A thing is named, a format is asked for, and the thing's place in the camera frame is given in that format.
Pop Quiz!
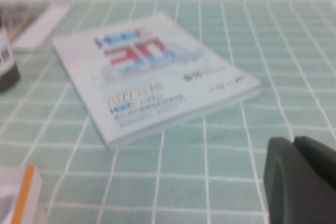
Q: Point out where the white HEEC catalogue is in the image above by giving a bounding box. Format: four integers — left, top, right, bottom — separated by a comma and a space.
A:
51, 11, 262, 151

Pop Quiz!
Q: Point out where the black mesh pen holder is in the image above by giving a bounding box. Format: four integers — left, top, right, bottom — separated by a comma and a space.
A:
0, 26, 21, 93

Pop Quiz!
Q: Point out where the white book with orange edge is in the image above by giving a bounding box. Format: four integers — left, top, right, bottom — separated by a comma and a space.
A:
0, 165, 44, 224

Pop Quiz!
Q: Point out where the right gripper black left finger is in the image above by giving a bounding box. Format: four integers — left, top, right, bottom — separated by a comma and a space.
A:
264, 136, 336, 224

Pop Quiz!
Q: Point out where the green checked tablecloth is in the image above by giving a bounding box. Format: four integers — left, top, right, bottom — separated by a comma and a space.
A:
0, 0, 336, 224

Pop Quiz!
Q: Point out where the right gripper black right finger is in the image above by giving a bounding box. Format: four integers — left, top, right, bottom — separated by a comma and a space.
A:
292, 135, 336, 184

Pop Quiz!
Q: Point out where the brochure with office photo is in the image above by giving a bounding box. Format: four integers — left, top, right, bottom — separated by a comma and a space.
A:
0, 1, 71, 52

